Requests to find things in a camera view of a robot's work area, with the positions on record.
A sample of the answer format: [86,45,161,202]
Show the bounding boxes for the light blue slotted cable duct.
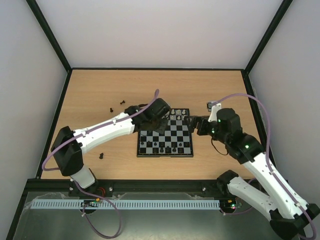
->
[30,199,220,210]

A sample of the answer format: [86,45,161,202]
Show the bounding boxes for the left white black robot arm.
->
[51,98,171,189]

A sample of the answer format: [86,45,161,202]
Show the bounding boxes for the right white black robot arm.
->
[185,103,320,240]

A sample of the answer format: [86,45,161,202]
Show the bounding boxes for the black aluminium frame rail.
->
[23,178,236,199]

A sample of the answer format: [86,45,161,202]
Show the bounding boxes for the black folding chess board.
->
[136,108,194,158]

